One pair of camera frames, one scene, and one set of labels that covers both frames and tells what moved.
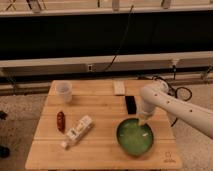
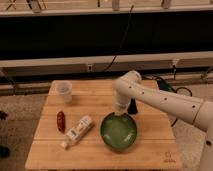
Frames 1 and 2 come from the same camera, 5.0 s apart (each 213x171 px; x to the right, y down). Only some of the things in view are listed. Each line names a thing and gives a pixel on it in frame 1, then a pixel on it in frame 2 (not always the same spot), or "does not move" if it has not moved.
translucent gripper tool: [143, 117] -> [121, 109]
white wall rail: [100, 64] does not move
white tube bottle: [76, 132] does not move
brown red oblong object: [61, 122] does not move
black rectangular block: [131, 105] does not move
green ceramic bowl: [137, 139] -> [118, 130]
